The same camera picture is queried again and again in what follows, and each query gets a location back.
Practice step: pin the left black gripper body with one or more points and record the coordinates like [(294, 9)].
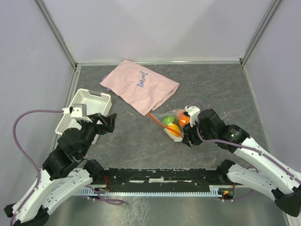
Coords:
[(91, 130)]

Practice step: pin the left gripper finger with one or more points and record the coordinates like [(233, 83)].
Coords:
[(108, 122), (97, 118)]

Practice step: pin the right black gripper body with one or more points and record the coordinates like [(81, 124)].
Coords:
[(189, 131)]

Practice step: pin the white perforated plastic basket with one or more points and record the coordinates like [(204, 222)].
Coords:
[(96, 103)]

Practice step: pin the orange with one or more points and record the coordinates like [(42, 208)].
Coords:
[(183, 120)]

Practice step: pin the yellow lemon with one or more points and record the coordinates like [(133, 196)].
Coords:
[(174, 130)]

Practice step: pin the clear zip top bag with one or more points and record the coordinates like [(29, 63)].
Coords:
[(157, 117)]

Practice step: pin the peach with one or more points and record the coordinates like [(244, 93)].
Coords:
[(180, 113)]

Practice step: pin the green apple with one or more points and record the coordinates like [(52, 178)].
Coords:
[(168, 120)]

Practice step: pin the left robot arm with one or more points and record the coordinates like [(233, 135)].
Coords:
[(46, 194)]

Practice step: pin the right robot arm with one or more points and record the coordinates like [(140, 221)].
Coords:
[(275, 180)]

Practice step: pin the pink cloth with lettering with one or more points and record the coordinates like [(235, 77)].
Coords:
[(142, 88)]

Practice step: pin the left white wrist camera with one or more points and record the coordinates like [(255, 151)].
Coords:
[(77, 112)]

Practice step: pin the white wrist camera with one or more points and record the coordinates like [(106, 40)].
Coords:
[(193, 112), (77, 112)]

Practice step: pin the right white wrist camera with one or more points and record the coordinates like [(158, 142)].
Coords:
[(193, 112)]

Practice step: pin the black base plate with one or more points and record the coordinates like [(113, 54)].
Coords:
[(161, 180)]

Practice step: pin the light blue cable duct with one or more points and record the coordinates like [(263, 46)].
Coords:
[(213, 192)]

